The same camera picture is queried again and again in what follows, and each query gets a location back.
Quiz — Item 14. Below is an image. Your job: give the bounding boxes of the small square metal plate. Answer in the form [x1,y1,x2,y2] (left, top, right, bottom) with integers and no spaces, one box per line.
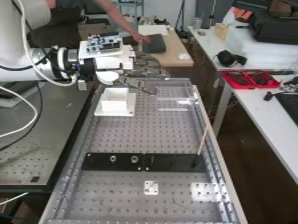
[142,180,160,195]

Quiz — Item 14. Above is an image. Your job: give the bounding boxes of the black keyboard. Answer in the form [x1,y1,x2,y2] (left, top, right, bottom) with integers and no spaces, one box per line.
[274,92,298,127]

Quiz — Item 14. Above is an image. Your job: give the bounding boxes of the white computer mouse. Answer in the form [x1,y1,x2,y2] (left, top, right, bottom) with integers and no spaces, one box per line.
[177,52,193,61]

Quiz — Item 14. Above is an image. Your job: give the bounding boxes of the white cable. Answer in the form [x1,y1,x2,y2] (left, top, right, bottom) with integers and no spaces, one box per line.
[0,84,41,139]

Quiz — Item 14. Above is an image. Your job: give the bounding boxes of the small white box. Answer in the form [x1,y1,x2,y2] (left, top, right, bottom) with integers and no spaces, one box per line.
[93,85,138,118]

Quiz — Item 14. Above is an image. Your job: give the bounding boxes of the black plate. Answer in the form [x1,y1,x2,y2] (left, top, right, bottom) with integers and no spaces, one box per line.
[81,152,207,174]

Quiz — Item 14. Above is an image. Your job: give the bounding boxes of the red tray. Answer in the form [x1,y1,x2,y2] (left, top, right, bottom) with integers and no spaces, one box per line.
[245,69,282,89]
[221,70,257,90]

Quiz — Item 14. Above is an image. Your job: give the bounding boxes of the white desk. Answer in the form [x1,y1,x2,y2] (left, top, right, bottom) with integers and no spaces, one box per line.
[186,23,298,73]
[227,74,298,186]

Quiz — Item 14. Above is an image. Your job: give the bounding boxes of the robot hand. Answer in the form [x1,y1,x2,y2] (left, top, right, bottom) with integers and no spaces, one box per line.
[77,32,173,96]

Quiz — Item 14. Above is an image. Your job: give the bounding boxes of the person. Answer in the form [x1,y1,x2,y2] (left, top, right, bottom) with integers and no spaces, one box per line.
[45,0,153,45]

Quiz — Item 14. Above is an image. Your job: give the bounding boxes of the thin stick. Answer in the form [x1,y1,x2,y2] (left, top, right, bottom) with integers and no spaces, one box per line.
[194,110,213,167]

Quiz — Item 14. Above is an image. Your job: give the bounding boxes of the clear box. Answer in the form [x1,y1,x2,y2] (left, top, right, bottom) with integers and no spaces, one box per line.
[39,77,249,224]

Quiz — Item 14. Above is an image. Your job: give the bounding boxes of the black notebook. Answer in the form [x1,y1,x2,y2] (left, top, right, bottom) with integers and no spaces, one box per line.
[141,33,168,55]

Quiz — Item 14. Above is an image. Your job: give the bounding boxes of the black headphones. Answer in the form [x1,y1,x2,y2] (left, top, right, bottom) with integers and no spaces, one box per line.
[215,49,249,66]

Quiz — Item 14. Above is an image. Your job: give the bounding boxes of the black office chair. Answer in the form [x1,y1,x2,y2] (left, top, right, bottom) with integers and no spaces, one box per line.
[27,7,84,48]

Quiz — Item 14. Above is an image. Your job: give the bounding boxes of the wooden desk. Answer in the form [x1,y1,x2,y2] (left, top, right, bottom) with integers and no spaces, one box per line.
[132,24,196,68]

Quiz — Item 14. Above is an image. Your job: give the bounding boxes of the black box-shaped device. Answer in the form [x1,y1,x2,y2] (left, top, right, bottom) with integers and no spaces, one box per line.
[246,10,298,45]

